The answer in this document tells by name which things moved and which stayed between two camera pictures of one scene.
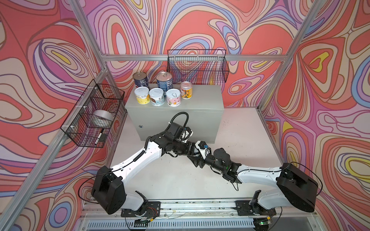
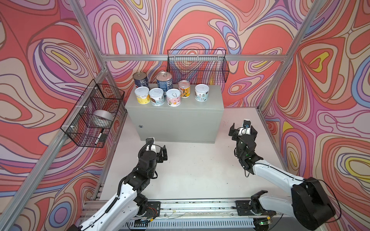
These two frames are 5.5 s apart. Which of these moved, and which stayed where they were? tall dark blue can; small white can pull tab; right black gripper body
Moved: right black gripper body
Stayed: small white can pull tab; tall dark blue can
